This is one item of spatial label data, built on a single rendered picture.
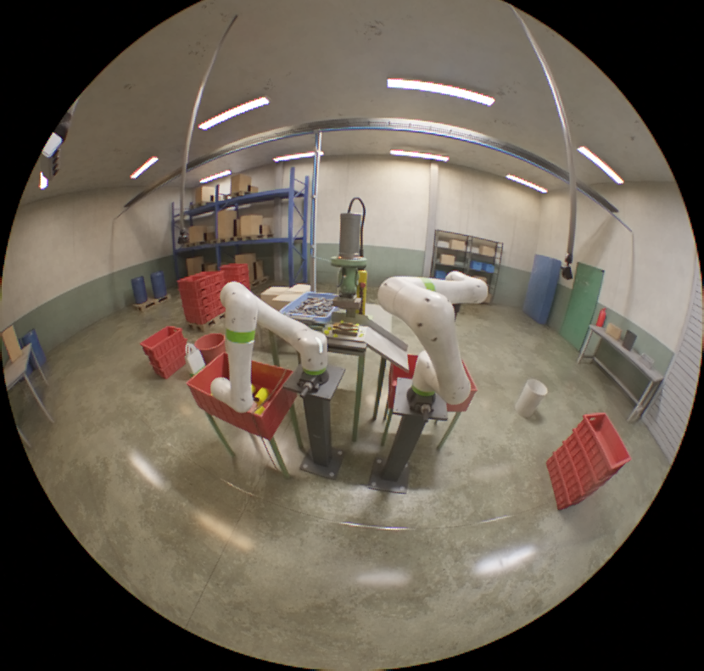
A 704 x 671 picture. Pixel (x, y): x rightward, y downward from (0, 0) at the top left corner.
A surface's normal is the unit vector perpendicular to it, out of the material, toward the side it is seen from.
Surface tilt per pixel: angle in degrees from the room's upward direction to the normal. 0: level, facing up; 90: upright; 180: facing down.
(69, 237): 90
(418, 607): 0
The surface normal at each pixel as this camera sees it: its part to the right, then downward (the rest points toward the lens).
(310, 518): 0.04, -0.92
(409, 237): -0.18, 0.38
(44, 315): 0.98, 0.11
